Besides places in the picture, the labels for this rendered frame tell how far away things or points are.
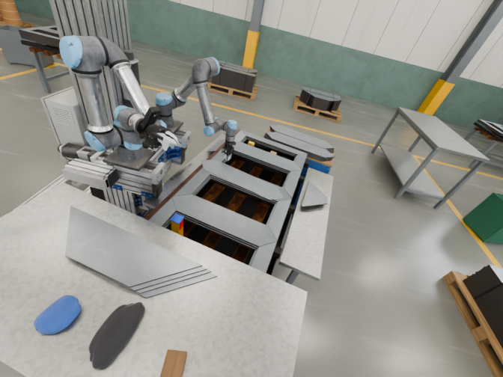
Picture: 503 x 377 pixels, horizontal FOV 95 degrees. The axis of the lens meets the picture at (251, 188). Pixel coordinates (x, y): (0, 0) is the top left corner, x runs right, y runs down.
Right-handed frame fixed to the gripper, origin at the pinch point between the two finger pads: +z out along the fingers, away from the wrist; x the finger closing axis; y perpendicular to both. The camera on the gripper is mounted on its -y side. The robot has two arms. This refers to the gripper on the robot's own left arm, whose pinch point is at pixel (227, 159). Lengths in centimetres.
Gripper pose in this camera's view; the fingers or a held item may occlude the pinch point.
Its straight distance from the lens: 199.2
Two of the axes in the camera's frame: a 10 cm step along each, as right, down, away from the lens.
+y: -3.4, 5.6, -7.6
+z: -2.0, 7.5, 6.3
